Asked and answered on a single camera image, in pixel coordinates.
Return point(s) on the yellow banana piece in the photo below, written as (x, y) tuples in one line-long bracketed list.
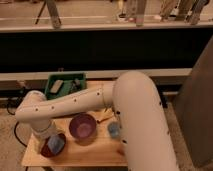
[(106, 114)]

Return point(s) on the blue glass cup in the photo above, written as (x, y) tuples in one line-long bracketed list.
[(113, 130)]

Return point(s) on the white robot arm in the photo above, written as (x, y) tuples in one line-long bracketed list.
[(136, 102)]

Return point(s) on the red bowl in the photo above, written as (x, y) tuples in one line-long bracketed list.
[(45, 151)]

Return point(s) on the purple bowl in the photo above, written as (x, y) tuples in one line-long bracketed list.
[(82, 126)]

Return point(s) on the green plastic tray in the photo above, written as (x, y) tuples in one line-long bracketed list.
[(65, 88)]

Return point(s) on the blue sponge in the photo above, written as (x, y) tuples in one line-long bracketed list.
[(55, 144)]

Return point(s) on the dark tool in tray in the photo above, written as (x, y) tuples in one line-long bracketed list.
[(75, 86)]

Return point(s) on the grey block in tray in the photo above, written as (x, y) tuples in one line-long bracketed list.
[(56, 86)]

